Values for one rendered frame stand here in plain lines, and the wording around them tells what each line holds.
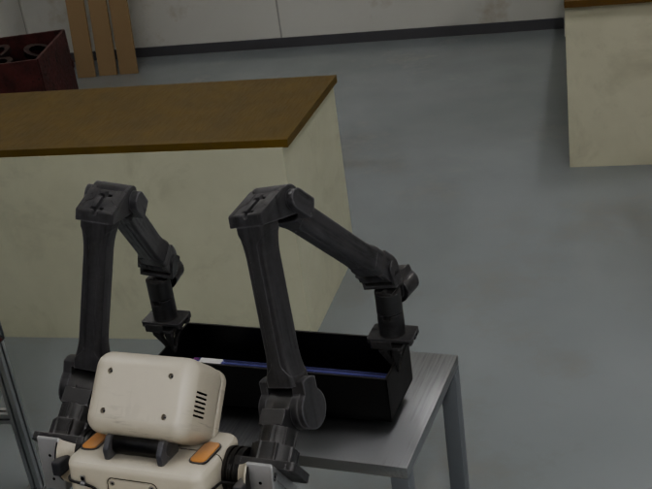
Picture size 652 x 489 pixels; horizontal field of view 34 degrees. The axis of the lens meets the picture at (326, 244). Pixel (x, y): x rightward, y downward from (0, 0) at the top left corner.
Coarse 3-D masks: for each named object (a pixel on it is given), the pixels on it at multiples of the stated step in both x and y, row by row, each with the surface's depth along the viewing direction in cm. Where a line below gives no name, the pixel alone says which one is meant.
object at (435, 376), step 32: (416, 352) 261; (416, 384) 248; (448, 384) 250; (224, 416) 247; (256, 416) 245; (416, 416) 237; (448, 416) 262; (320, 448) 230; (352, 448) 229; (384, 448) 227; (416, 448) 227; (448, 448) 267
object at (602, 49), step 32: (576, 0) 517; (608, 0) 513; (640, 0) 510; (576, 32) 530; (608, 32) 527; (640, 32) 523; (576, 64) 538; (608, 64) 534; (640, 64) 530; (576, 96) 545; (608, 96) 541; (640, 96) 538; (576, 128) 552; (608, 128) 549; (640, 128) 545; (576, 160) 560; (608, 160) 556; (640, 160) 552
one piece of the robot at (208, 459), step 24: (96, 432) 197; (72, 456) 190; (96, 456) 189; (120, 456) 188; (192, 456) 185; (216, 456) 186; (72, 480) 189; (96, 480) 188; (120, 480) 186; (144, 480) 184; (168, 480) 182; (192, 480) 180; (216, 480) 185
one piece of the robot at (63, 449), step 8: (64, 440) 198; (56, 448) 197; (64, 448) 198; (72, 448) 198; (56, 456) 197; (64, 456) 197; (56, 464) 195; (64, 464) 196; (56, 472) 196; (64, 472) 197
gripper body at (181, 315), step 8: (152, 304) 247; (160, 304) 246; (168, 304) 246; (152, 312) 249; (160, 312) 247; (168, 312) 247; (176, 312) 249; (184, 312) 251; (144, 320) 250; (152, 320) 249; (160, 320) 248; (168, 320) 248; (176, 320) 248; (184, 320) 249
